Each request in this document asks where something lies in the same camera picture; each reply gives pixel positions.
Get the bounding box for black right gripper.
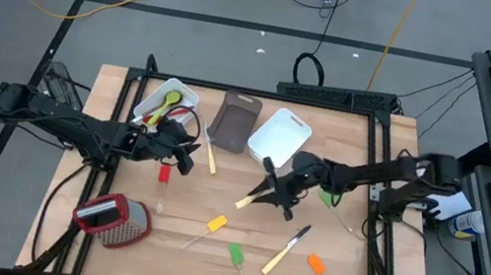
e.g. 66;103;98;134
245;143;337;229

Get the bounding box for black perforated computer case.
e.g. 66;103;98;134
274;74;401;118

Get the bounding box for red spatula clear handle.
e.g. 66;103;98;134
151;163;173;218

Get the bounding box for wooden handled fork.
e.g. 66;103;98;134
194;117;226;176

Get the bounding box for white plastic bin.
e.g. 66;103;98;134
129;72;204;141
244;102;316;173

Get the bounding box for black aluminium frame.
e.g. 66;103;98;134
13;37;470;275

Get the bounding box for green spatula clear handle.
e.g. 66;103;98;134
312;187;372;241
223;241;262;275

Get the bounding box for yellow spatula clear handle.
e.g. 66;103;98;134
178;209;231;257

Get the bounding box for white wipes canister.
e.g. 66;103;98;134
445;204;490;244

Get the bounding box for white paper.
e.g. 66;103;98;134
429;186;476;227

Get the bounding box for coiled black cable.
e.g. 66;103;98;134
290;0;347;91

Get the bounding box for green silicone spoon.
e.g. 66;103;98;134
145;86;184;133

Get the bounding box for black mesh box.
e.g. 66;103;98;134
33;58;92;114

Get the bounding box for silver knife wooden handle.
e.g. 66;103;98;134
259;217;314;275

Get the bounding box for black knife wooden handle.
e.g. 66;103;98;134
233;180;276;216

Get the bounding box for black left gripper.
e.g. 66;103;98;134
134;112;206;178

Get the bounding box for red box grater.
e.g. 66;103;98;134
67;185;158;256

